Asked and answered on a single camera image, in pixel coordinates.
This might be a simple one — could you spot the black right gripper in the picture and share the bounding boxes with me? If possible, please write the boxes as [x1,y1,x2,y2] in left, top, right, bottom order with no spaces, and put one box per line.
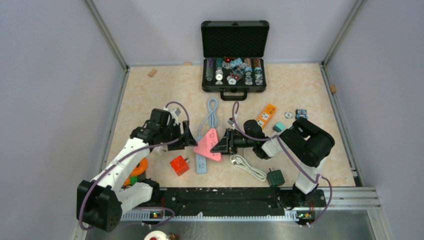
[212,128,256,156]

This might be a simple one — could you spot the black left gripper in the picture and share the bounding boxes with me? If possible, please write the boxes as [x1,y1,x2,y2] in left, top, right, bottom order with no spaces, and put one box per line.
[160,120,198,151]

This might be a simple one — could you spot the red cube socket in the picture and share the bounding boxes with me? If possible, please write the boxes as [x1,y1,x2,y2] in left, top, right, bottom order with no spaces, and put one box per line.
[170,155,190,176]

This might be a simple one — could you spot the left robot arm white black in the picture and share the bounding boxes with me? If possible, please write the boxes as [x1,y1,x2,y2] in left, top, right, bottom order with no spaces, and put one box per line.
[76,106,197,232]

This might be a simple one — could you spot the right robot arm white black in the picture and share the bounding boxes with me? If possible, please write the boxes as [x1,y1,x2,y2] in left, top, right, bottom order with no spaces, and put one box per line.
[210,117,335,206]

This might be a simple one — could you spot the pink triangular power strip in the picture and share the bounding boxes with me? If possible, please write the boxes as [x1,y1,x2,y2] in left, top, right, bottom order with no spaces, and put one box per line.
[193,128,222,162]

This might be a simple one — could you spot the light blue power strip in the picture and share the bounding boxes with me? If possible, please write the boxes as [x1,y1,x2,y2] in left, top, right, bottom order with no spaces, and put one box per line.
[194,135,208,174]

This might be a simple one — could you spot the orange power strip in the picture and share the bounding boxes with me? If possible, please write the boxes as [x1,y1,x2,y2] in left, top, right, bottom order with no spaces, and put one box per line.
[256,104,277,129]

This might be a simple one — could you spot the teal small cube adapter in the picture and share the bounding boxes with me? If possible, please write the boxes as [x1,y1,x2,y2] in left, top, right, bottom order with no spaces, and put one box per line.
[272,121,286,133]

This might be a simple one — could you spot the orange tape roll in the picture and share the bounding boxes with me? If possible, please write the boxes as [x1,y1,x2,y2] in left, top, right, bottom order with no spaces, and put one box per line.
[123,158,148,187]

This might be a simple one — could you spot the dark green cube socket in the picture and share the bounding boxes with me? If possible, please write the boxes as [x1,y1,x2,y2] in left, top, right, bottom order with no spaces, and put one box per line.
[266,168,286,188]

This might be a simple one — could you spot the small white round disc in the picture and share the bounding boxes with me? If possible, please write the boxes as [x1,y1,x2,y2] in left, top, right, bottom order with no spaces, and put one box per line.
[284,111,293,119]

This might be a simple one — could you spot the wooden block left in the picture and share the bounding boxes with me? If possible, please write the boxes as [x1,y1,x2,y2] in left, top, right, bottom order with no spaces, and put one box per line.
[148,68,158,78]

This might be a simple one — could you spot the blue owl figure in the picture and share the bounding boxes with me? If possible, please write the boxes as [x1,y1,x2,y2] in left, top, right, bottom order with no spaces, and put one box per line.
[295,109,308,120]

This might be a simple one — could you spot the black open carrying case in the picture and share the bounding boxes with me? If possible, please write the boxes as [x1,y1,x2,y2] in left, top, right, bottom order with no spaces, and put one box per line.
[200,20,270,101]

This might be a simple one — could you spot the red white emergency button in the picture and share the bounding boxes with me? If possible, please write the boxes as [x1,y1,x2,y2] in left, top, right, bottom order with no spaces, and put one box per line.
[144,230,178,240]

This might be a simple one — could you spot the wooden block right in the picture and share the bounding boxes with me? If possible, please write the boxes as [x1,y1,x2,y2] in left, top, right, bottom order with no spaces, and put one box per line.
[329,83,337,94]

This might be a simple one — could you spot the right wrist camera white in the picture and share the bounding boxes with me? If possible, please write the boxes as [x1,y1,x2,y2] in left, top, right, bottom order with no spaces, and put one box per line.
[227,117,235,129]

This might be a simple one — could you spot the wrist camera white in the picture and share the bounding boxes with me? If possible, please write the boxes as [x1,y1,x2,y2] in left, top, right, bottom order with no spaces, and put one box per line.
[227,117,235,129]
[163,107,181,118]

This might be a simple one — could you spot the white coiled power cable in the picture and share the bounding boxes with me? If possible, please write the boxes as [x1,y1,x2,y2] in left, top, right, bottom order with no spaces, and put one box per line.
[230,147,268,182]

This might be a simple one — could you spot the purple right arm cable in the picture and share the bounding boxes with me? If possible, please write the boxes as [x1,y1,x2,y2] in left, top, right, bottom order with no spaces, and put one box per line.
[231,101,333,227]

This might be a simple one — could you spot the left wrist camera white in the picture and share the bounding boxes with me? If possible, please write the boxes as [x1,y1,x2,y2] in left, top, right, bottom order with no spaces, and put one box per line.
[163,107,181,118]

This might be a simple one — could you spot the light blue coiled cable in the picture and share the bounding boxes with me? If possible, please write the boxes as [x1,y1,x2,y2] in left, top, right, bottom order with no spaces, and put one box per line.
[197,97,220,138]

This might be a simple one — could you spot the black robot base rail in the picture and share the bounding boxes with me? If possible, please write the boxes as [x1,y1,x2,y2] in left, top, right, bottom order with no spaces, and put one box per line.
[140,187,327,217]

